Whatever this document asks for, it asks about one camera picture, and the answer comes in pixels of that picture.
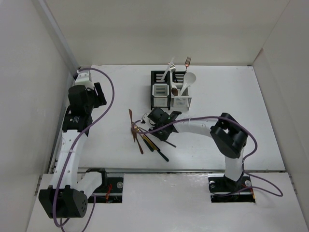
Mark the black chopstick long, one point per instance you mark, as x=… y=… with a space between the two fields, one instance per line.
x=170 y=144

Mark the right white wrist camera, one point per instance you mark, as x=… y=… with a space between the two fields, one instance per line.
x=145 y=119

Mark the large white ceramic spoon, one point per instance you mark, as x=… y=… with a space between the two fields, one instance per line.
x=188 y=79

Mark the silver steel fork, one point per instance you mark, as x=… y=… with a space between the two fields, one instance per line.
x=172 y=67

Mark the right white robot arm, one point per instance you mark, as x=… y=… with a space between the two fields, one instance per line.
x=228 y=136

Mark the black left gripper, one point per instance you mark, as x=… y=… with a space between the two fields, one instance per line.
x=99 y=100

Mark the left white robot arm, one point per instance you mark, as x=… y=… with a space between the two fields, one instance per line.
x=66 y=197

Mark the gold fork black handle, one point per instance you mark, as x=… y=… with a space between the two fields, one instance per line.
x=144 y=139

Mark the brown wooden spoon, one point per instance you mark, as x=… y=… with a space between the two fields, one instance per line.
x=174 y=91

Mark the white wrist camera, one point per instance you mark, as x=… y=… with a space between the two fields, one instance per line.
x=145 y=119
x=83 y=78

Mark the white slotted utensil container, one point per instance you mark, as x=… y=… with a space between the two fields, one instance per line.
x=180 y=103

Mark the copper rose-gold fork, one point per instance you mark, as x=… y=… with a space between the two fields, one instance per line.
x=187 y=63

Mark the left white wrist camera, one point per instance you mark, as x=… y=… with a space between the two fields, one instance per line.
x=83 y=78

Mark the gold knife black handle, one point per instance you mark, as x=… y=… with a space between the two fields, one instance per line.
x=156 y=149

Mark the copper rose-gold knife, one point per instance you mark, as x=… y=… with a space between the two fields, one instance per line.
x=131 y=121

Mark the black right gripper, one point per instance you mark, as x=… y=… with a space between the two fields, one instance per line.
x=162 y=137

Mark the copper rose-gold spoon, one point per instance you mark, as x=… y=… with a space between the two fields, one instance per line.
x=135 y=131

